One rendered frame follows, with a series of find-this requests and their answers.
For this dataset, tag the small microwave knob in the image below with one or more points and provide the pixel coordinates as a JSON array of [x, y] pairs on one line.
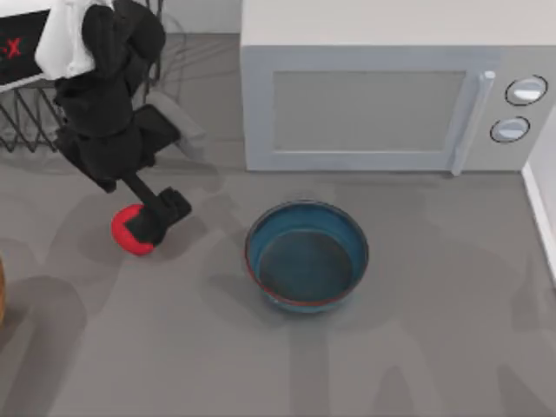
[[509, 129]]

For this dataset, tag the red round fruit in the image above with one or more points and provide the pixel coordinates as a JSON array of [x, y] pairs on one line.
[[121, 230]]

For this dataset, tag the blue bowl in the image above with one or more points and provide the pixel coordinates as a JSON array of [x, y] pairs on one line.
[[304, 265]]

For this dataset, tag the white cabinet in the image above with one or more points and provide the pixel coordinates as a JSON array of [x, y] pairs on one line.
[[543, 174]]

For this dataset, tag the large microwave knob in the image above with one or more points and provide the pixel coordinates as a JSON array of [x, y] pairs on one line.
[[525, 90]]

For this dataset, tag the grey microwave door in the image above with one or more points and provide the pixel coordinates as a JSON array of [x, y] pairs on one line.
[[369, 113]]

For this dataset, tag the pale grey microwave oven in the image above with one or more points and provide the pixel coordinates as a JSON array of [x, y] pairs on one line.
[[391, 26]]

